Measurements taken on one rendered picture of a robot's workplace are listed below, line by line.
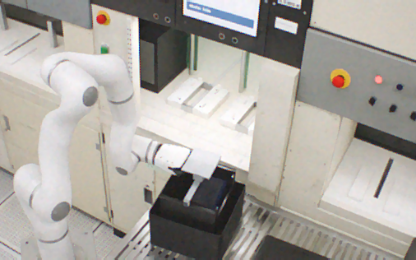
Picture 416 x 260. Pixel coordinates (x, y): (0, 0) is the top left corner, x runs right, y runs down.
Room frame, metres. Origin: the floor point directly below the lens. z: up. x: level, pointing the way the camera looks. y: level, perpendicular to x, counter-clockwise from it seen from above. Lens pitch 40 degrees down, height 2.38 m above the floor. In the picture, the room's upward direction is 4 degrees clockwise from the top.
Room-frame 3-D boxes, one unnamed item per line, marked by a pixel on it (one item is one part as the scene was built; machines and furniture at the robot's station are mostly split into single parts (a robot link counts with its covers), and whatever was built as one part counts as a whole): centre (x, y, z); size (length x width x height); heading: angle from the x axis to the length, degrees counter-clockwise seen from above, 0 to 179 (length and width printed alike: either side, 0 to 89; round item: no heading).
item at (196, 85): (2.03, 0.07, 0.89); 0.22 x 0.21 x 0.04; 153
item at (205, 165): (1.36, 0.03, 0.96); 0.24 x 0.20 x 0.32; 162
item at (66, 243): (1.15, 0.52, 0.85); 0.19 x 0.19 x 0.18
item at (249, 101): (1.91, -0.18, 0.89); 0.22 x 0.21 x 0.04; 153
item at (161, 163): (1.39, 0.13, 1.09); 0.11 x 0.10 x 0.07; 72
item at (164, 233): (1.36, 0.03, 0.85); 0.28 x 0.28 x 0.17; 72
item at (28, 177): (1.17, 0.54, 1.07); 0.19 x 0.12 x 0.24; 48
